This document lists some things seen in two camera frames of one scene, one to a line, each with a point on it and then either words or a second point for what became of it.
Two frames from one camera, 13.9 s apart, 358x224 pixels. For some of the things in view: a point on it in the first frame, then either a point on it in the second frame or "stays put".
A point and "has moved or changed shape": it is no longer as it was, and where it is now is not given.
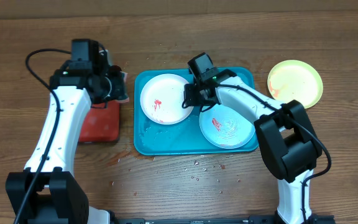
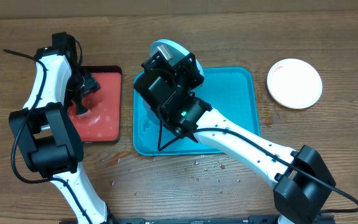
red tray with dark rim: (101, 123) stays put
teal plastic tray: (151, 138) stays put
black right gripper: (190, 95) to (170, 66)
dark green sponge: (120, 84) has moved or changed shape
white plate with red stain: (162, 98) has moved or changed shape
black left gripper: (115, 73) to (91, 84)
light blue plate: (226, 127) has moved or changed shape
